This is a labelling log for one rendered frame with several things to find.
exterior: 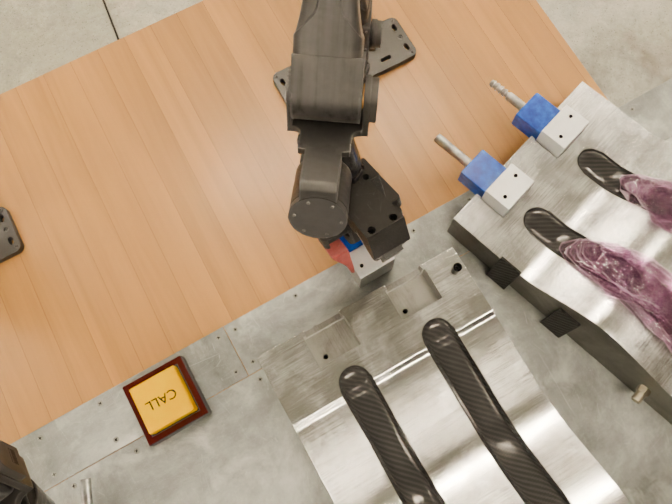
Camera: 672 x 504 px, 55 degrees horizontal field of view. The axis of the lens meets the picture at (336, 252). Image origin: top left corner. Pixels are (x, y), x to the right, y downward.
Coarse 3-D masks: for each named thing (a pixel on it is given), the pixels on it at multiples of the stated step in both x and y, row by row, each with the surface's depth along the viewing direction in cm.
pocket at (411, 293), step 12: (408, 276) 77; (420, 276) 78; (396, 288) 78; (408, 288) 78; (420, 288) 78; (432, 288) 77; (396, 300) 77; (408, 300) 77; (420, 300) 77; (432, 300) 77; (408, 312) 77
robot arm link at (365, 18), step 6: (360, 0) 73; (366, 0) 74; (372, 0) 78; (360, 6) 74; (366, 6) 75; (360, 12) 75; (366, 12) 75; (366, 18) 76; (366, 24) 76; (366, 30) 76; (366, 36) 77; (366, 42) 78; (366, 48) 79; (366, 54) 80
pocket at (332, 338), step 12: (324, 324) 75; (336, 324) 77; (348, 324) 75; (312, 336) 76; (324, 336) 76; (336, 336) 76; (348, 336) 76; (312, 348) 76; (324, 348) 76; (336, 348) 76; (348, 348) 76; (324, 360) 76
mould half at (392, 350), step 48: (384, 288) 75; (384, 336) 73; (480, 336) 74; (288, 384) 72; (336, 384) 72; (384, 384) 72; (432, 384) 72; (528, 384) 73; (336, 432) 71; (432, 432) 71; (528, 432) 71; (336, 480) 70; (384, 480) 70; (432, 480) 70; (480, 480) 69; (576, 480) 67
